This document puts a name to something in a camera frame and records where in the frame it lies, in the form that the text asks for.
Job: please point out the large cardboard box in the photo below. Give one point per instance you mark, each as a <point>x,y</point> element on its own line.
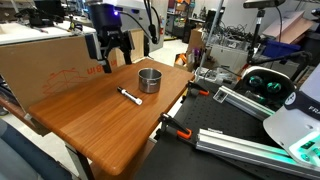
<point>50,66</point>

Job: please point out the black device on stand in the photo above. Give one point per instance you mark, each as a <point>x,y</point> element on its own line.
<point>31,16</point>

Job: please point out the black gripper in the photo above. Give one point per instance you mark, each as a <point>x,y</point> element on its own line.
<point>105,21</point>

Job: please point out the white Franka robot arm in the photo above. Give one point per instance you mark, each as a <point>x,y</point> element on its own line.
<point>293,130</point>

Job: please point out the black camera tripod stand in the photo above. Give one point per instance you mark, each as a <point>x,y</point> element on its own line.
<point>255,36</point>

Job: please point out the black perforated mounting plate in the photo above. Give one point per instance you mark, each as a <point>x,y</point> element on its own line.
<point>213,116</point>

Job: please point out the black stereo camera bar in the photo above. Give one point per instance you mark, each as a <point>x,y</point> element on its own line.
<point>263,3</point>

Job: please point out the flat brown cardboard sheet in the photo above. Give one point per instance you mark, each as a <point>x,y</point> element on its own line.
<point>290,23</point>

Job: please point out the blue plastic storage bin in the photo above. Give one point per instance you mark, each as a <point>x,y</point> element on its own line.
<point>280,48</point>

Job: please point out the orange white floor item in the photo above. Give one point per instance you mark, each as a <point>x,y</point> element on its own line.
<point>181,60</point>

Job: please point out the slanted silver metal pole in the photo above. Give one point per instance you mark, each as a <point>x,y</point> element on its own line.
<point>211,33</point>

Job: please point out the aluminium extrusion rail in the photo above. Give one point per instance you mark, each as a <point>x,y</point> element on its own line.
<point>240,146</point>
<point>243,103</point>

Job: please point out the black white dry-erase marker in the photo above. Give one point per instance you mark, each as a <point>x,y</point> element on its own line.
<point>130,96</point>

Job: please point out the long white work table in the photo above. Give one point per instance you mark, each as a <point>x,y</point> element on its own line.
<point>33,33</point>

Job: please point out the white black VR headset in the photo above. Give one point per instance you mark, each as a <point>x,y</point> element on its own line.
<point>265,75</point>

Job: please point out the small stainless steel pot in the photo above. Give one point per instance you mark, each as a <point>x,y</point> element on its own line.
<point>150,85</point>

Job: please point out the black orange bar clamp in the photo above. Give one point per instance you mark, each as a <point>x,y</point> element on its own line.
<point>175,126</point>
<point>196,89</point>

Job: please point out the small brown cardboard box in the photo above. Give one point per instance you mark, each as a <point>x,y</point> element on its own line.
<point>196,38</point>

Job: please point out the grey metal table leg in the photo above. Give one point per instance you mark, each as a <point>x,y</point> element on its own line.
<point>80,163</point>

